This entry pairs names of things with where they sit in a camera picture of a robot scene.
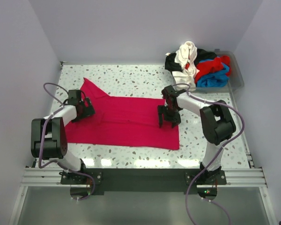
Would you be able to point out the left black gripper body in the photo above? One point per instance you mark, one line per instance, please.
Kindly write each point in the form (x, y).
(81, 103)

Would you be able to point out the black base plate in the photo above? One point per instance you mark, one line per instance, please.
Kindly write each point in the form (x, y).
(142, 181)

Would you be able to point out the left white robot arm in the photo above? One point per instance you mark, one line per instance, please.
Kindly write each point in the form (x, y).
(49, 140)

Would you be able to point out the white t shirt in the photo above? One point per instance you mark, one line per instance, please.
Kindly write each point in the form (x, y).
(185, 57)

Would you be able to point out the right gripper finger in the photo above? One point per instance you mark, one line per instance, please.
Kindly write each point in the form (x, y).
(175, 122)
(160, 110)

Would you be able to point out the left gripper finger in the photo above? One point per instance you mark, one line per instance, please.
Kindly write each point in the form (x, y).
(78, 118)
(88, 109)

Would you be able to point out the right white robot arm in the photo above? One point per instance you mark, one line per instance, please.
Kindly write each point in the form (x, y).
(217, 126)

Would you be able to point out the red t shirt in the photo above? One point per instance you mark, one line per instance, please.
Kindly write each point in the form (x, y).
(218, 64)

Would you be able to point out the aluminium frame rail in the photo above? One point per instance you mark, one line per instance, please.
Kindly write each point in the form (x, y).
(234, 177)

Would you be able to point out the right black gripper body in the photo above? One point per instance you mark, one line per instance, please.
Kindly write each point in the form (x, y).
(170, 113)

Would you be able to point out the clear plastic bin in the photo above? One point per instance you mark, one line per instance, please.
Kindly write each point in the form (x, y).
(235, 79)

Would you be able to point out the magenta t shirt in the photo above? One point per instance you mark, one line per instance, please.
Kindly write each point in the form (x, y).
(122, 121)

